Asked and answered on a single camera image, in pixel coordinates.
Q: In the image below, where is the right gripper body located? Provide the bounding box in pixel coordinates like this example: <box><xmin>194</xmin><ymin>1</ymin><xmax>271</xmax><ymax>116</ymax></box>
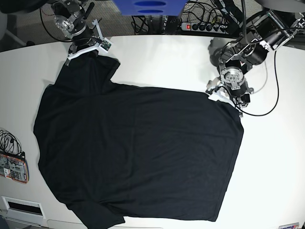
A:
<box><xmin>69</xmin><ymin>27</ymin><xmax>100</xmax><ymax>54</ymax></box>

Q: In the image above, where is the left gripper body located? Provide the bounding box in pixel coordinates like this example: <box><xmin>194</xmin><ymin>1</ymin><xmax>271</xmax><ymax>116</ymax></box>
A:
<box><xmin>225</xmin><ymin>81</ymin><xmax>254</xmax><ymax>108</ymax></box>

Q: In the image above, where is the black T-shirt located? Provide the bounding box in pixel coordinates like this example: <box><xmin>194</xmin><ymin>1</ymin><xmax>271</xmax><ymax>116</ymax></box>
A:
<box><xmin>33</xmin><ymin>55</ymin><xmax>244</xmax><ymax>229</ymax></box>

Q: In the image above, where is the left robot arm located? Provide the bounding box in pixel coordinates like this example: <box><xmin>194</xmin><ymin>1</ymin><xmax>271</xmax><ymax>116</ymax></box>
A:
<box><xmin>210</xmin><ymin>0</ymin><xmax>305</xmax><ymax>110</ymax></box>

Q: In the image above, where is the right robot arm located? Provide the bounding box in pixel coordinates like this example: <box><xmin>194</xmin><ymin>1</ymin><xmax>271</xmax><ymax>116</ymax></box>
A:
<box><xmin>47</xmin><ymin>0</ymin><xmax>101</xmax><ymax>60</ymax></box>

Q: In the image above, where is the blue plastic stool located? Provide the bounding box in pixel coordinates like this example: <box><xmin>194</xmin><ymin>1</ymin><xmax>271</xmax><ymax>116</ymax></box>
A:
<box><xmin>113</xmin><ymin>0</ymin><xmax>187</xmax><ymax>16</ymax></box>

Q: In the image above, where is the white power strip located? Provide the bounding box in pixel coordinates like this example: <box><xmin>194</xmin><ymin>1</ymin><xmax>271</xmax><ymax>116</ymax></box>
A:
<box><xmin>180</xmin><ymin>22</ymin><xmax>228</xmax><ymax>34</ymax></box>

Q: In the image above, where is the black box under stool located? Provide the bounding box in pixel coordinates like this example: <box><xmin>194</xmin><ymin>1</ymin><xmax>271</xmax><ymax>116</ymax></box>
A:
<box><xmin>163</xmin><ymin>16</ymin><xmax>180</xmax><ymax>35</ymax></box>

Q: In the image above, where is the grey office chair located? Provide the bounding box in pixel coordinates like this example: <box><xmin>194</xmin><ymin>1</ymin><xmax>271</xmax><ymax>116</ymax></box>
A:
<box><xmin>0</xmin><ymin>12</ymin><xmax>27</xmax><ymax>52</ymax></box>

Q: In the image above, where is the sticker card at edge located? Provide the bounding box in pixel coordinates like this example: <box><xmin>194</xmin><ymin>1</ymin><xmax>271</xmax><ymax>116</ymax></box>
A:
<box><xmin>278</xmin><ymin>222</ymin><xmax>300</xmax><ymax>229</ymax></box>

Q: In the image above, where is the orange printed pouch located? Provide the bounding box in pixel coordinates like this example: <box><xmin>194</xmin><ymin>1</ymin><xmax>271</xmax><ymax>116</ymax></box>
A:
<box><xmin>0</xmin><ymin>152</ymin><xmax>30</xmax><ymax>184</ymax></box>

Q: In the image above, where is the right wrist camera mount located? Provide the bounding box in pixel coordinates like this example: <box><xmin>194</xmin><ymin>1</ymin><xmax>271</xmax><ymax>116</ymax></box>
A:
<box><xmin>65</xmin><ymin>19</ymin><xmax>113</xmax><ymax>66</ymax></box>

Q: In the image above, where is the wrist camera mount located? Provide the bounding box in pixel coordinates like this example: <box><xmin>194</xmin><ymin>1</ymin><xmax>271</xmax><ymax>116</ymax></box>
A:
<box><xmin>65</xmin><ymin>19</ymin><xmax>113</xmax><ymax>66</ymax></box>
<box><xmin>205</xmin><ymin>77</ymin><xmax>243</xmax><ymax>118</ymax></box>

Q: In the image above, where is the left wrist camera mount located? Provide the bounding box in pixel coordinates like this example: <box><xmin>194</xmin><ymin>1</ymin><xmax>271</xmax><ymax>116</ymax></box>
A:
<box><xmin>205</xmin><ymin>77</ymin><xmax>243</xmax><ymax>118</ymax></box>

